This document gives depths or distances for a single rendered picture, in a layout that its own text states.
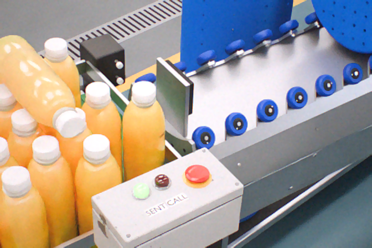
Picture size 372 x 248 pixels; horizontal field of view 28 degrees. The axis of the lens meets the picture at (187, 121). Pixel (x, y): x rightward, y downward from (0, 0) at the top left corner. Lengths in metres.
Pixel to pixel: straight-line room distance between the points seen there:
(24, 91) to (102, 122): 0.15
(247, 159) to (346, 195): 1.25
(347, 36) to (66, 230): 0.76
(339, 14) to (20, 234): 0.86
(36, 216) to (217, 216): 0.26
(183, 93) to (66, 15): 2.18
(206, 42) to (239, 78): 0.32
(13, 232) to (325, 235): 1.57
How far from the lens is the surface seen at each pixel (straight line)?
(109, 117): 1.25
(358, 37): 1.63
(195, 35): 1.91
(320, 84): 1.52
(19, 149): 1.20
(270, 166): 1.51
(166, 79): 1.40
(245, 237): 2.30
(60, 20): 3.47
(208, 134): 1.37
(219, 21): 1.84
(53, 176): 1.15
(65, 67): 1.35
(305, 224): 2.56
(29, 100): 1.15
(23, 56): 1.20
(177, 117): 1.42
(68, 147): 1.20
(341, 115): 1.60
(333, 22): 1.68
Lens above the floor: 1.88
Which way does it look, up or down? 41 degrees down
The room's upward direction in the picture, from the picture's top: 3 degrees clockwise
